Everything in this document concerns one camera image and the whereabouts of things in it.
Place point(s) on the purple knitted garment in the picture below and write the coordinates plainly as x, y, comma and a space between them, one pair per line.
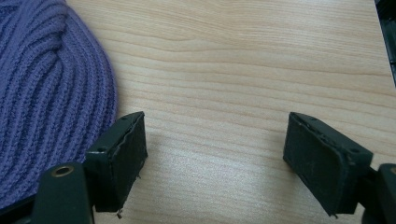
46, 93

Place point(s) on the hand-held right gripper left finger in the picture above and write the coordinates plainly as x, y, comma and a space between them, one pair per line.
120, 165

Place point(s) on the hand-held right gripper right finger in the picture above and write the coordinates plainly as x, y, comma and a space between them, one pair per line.
320, 165

